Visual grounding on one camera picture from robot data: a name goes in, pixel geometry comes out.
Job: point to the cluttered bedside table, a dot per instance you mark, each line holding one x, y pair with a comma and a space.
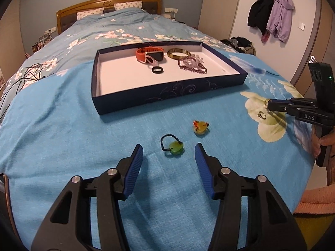
40, 44

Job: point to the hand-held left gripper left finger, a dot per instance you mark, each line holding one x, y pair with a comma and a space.
133, 172

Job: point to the dark blue jewelry box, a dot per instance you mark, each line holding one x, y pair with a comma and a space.
125, 75

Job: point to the purple jacket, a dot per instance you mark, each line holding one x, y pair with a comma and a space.
281, 15

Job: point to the blue floral duvet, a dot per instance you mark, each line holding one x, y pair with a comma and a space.
117, 23

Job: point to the light blue printed blanket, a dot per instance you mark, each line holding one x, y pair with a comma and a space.
78, 136

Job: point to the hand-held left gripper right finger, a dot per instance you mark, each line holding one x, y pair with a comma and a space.
204, 170

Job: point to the peach pink cloth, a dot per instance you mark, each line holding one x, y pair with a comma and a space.
316, 198

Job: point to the white wall socket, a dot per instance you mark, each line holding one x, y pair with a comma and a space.
50, 30
170, 10

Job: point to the black smartphone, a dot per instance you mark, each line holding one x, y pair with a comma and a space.
4, 193

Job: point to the wooden headboard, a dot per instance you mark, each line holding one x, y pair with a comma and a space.
78, 6

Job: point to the yellow-green red charm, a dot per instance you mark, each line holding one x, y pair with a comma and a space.
200, 128

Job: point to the yellow cloth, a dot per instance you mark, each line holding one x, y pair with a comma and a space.
314, 230

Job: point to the white light switch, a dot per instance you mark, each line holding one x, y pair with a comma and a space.
301, 26

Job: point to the person's right hand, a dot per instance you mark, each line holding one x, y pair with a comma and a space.
327, 141

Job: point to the beige wardrobe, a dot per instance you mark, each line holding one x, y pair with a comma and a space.
217, 5
10, 26

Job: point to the pink charm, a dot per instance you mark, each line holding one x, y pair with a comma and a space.
154, 62

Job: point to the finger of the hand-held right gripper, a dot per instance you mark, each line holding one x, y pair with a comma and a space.
280, 108
280, 102

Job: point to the grey door frame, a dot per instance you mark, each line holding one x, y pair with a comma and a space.
308, 39

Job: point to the black jacket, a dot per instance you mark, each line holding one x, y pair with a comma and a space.
257, 13

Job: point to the pile of dark clothes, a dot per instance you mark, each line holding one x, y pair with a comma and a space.
239, 44

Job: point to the amber bangle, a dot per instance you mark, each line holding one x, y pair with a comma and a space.
170, 55

